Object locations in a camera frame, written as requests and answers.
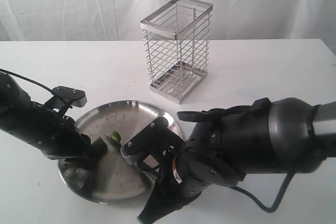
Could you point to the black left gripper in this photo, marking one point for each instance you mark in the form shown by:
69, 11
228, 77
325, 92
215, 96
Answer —
57, 138

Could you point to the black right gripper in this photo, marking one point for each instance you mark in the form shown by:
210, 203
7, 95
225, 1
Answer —
193, 168

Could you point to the green chili pepper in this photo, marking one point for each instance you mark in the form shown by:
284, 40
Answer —
98, 148

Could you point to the black-handled kitchen knife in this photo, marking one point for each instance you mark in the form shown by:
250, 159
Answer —
114, 141

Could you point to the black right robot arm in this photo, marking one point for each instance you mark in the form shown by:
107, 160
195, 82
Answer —
288, 136

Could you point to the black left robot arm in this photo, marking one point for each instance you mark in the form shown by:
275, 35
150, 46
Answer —
15, 107

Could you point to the cut cucumber slice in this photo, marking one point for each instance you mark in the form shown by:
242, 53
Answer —
115, 136

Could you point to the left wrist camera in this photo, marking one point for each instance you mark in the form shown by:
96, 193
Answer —
64, 95

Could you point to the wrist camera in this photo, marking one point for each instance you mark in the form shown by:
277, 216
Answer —
64, 95
155, 140

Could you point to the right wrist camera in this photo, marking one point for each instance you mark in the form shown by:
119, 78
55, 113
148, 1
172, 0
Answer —
155, 140

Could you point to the chrome wire utensil holder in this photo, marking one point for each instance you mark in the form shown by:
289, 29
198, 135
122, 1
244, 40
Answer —
176, 40

